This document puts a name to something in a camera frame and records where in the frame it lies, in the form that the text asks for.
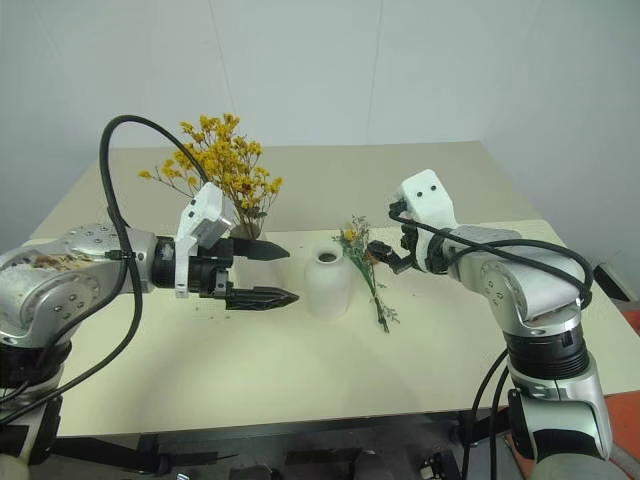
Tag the orange red object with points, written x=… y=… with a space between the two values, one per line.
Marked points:
x=633 y=325

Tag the small green purple flower bouquet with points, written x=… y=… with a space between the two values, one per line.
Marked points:
x=367 y=270

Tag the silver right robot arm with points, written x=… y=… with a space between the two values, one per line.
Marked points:
x=535 y=285

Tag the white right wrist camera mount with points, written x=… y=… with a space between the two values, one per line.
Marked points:
x=427 y=197

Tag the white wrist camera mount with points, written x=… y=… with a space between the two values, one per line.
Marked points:
x=205 y=210
x=427 y=197

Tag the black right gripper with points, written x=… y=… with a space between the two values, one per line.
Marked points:
x=411 y=245

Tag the black table frame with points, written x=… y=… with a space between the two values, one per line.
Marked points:
x=150 y=450

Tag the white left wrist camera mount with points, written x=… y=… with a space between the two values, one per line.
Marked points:
x=205 y=210

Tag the yellow dried flower bouquet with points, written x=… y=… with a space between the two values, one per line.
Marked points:
x=225 y=155

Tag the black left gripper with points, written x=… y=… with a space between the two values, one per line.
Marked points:
x=210 y=272

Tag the black flat object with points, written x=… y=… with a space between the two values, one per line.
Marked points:
x=612 y=280

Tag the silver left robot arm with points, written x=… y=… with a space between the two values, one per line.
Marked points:
x=95 y=270

